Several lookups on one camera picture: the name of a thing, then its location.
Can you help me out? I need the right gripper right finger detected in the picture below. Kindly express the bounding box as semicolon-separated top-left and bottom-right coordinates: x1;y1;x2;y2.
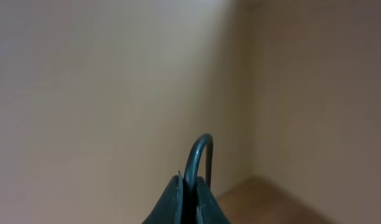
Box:
195;177;230;224

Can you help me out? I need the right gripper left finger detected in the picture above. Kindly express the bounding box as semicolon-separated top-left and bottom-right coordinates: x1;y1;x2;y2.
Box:
142;172;184;224

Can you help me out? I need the black micro USB cable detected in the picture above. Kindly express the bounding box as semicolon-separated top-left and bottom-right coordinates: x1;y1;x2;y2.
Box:
182;133;215;190

